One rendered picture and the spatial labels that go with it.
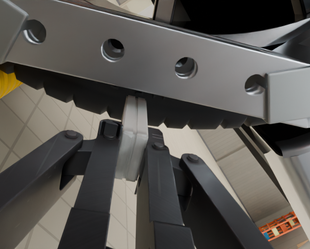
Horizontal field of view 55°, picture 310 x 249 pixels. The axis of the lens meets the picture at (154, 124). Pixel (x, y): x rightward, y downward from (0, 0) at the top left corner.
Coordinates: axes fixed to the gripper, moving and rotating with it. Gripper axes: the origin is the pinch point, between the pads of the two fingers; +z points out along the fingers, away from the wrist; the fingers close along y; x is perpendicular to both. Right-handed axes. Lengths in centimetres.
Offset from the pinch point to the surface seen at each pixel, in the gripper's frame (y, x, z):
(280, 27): 10.9, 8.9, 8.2
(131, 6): -35, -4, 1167
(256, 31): 9.0, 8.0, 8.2
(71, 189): -14, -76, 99
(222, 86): 4.8, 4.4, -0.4
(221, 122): 8.7, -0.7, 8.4
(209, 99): 4.2, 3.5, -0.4
